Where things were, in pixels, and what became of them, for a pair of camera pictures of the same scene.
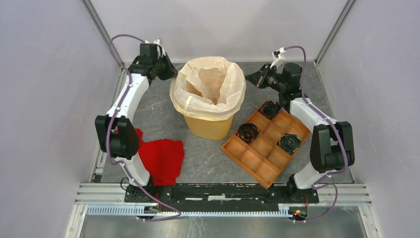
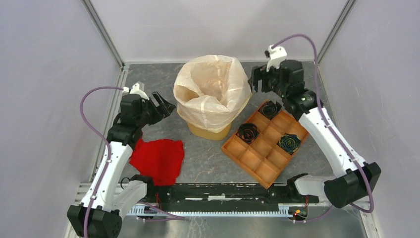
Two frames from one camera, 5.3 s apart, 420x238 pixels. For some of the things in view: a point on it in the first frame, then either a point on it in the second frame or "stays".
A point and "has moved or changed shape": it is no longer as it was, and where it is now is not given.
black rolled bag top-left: [270, 109] stays
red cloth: [163, 158] stays
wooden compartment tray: [263, 143] stays
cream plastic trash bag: [208, 88] has moved or changed shape
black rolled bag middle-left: [247, 132] stays
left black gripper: [172, 72] to [167, 108]
